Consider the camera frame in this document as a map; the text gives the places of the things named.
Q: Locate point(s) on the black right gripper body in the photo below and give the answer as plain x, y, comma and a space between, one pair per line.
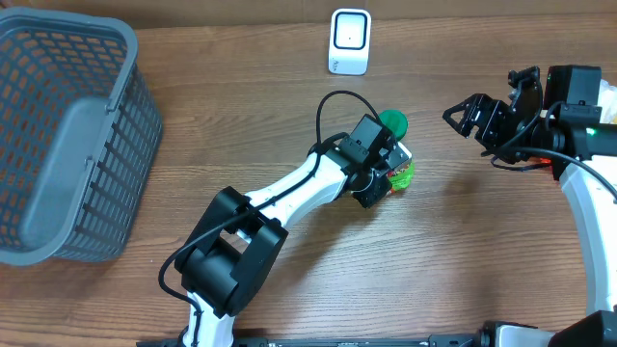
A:
503, 126

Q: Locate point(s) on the green candy bag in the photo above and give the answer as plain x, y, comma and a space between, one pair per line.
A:
401, 178

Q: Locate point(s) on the white brown cookie bag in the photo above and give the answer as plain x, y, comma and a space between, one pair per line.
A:
608, 101

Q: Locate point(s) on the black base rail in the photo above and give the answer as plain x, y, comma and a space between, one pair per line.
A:
434, 340

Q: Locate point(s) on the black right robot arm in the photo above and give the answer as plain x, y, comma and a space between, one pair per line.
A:
557, 125

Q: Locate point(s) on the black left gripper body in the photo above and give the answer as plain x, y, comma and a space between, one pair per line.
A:
377, 189

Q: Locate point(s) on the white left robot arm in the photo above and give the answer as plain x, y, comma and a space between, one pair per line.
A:
231, 250

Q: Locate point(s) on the grey plastic basket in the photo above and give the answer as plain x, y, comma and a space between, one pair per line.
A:
79, 134

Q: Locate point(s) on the green capped bottle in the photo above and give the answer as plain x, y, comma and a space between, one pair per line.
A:
396, 122

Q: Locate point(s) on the white barcode scanner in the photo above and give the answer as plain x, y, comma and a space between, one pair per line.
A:
349, 42

